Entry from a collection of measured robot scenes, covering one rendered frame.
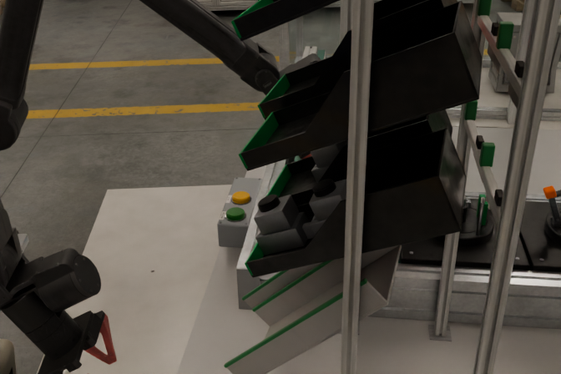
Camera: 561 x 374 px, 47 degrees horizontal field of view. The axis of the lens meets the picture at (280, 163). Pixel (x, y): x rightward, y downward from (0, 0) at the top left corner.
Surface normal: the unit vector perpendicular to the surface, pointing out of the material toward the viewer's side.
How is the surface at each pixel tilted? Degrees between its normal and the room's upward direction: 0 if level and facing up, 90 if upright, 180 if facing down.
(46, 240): 0
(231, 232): 90
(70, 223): 0
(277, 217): 90
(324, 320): 90
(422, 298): 90
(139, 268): 0
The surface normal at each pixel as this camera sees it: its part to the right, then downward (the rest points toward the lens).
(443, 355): -0.02, -0.88
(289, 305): -0.29, 0.45
